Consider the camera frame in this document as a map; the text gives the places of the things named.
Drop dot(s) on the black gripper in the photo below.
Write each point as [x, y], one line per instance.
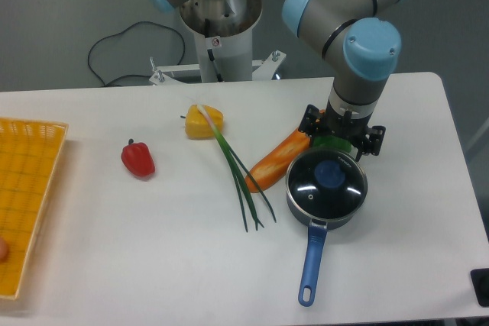
[317, 123]

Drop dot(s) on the glass pot lid blue knob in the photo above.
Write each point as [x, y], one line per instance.
[325, 185]

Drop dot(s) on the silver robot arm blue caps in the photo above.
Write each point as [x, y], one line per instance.
[347, 34]

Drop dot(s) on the green toy bell pepper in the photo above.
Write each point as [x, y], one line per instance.
[331, 141]

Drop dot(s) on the orange toy baguette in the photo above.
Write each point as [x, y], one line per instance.
[273, 167]

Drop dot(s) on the green spring onion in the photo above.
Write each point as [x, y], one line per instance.
[238, 171]

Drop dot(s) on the yellow toy bell pepper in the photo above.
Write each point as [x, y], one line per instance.
[196, 126]

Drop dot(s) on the black corner device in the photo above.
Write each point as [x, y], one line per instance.
[480, 282]

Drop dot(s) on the red toy bell pepper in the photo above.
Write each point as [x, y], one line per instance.
[137, 158]

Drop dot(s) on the yellow woven basket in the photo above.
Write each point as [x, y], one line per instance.
[30, 151]

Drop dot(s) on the saucepan with blue handle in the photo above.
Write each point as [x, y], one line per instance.
[316, 236]

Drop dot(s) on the white metal base frame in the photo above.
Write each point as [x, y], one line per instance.
[267, 69]

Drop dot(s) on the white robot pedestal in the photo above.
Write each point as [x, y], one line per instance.
[223, 36]

